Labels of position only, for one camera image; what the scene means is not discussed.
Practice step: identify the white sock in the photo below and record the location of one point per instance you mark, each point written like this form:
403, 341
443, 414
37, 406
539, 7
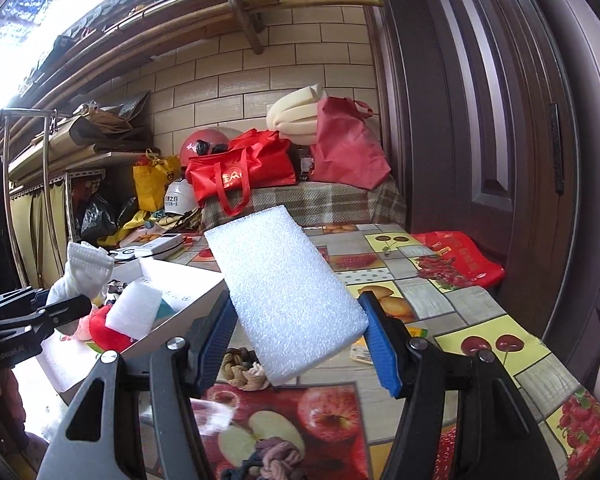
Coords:
85, 265

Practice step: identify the pink soft cloth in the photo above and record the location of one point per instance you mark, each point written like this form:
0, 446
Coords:
82, 329

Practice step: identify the metal pipe bracket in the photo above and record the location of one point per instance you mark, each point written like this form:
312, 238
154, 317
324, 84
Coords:
242, 10

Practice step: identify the red tote bag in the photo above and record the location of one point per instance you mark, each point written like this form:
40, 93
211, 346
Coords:
250, 170

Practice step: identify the brown door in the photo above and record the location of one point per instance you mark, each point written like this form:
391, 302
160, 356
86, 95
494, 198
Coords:
455, 110

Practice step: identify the dark red fabric bag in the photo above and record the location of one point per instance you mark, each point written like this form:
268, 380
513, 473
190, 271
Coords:
345, 150

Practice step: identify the black plastic bag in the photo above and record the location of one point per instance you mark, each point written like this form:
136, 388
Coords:
97, 220

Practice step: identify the yellow plastic bag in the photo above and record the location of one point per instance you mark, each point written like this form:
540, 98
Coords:
130, 225

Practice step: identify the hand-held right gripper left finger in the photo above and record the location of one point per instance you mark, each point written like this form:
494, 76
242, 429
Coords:
220, 340

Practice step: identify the yellow shopping bag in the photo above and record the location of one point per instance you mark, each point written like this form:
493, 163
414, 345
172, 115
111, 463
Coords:
150, 180

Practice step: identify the metal shelf rack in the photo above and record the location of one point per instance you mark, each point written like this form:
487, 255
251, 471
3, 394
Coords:
55, 152

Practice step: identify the small white foam block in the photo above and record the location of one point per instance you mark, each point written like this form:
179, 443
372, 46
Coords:
132, 310

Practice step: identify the large white foam block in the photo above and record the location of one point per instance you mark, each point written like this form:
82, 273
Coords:
285, 290

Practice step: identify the white cardboard box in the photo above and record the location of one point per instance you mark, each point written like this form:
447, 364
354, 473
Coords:
180, 280

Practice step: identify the beige curtain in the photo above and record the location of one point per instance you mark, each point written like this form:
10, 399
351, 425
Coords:
35, 230

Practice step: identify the fruit print tablecloth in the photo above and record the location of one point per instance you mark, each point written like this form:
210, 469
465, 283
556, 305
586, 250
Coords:
430, 310

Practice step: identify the flat white box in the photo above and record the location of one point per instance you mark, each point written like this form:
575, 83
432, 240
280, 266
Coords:
157, 246

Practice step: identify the white helmet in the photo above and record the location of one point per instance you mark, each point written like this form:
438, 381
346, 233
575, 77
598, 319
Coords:
180, 195

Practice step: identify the brown paper bags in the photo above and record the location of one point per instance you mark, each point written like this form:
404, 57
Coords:
100, 122

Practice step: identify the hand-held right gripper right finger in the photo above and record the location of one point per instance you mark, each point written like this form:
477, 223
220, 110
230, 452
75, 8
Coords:
380, 345

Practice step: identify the cream foam roll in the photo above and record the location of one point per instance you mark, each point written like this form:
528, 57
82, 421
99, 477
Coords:
292, 115

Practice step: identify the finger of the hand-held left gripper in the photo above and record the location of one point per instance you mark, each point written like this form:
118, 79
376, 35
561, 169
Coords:
70, 308
10, 302

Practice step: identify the plaid cloth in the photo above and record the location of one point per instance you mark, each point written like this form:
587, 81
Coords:
330, 205

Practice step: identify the red plastic bag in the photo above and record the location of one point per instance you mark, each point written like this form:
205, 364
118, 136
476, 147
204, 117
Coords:
460, 255

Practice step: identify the black white patterned cloth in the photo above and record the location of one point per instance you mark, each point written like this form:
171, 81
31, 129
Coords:
112, 290

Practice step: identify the person's left hand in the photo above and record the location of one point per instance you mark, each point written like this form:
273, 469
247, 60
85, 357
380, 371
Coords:
5, 410

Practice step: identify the red plush toy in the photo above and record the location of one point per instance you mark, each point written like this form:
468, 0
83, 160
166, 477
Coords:
107, 335

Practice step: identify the bamboo pole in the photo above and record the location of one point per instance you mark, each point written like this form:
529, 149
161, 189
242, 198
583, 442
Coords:
330, 1

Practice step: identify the small white device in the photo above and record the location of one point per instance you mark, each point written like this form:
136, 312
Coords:
122, 254

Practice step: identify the red helmet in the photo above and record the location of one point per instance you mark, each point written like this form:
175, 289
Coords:
205, 140

